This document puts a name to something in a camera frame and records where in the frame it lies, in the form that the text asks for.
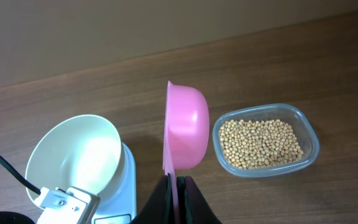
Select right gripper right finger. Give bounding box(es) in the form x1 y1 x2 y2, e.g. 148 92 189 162
177 176 222 224

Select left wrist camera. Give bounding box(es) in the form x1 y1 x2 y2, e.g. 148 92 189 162
34 187 101 224

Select left black cable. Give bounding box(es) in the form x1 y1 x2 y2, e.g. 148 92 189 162
0 142 42 196

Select white bowl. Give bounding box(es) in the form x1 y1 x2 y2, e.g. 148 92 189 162
25 114 126 207

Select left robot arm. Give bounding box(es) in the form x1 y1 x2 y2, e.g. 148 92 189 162
0 212 35 224

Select white digital kitchen scale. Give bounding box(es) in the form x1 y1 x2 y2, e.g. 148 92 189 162
90 143 137 224

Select clear plastic container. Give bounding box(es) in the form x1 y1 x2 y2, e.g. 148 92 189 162
212 103 320 178

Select soybeans in container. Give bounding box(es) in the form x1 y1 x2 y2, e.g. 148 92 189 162
218 119 304 169

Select pink plastic scoop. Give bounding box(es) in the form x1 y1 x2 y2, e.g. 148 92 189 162
163 82 209 223

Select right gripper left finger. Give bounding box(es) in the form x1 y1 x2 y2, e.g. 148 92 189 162
131 174 172 224

